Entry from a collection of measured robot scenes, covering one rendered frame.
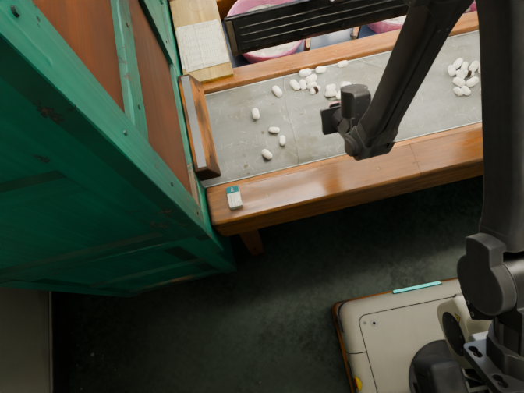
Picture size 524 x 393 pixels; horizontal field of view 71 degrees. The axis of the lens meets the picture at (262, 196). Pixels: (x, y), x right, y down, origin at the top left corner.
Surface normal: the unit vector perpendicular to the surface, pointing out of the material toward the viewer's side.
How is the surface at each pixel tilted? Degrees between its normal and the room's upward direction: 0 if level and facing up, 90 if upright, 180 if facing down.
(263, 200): 0
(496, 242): 44
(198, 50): 0
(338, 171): 0
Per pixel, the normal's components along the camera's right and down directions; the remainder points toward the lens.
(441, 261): -0.06, -0.29
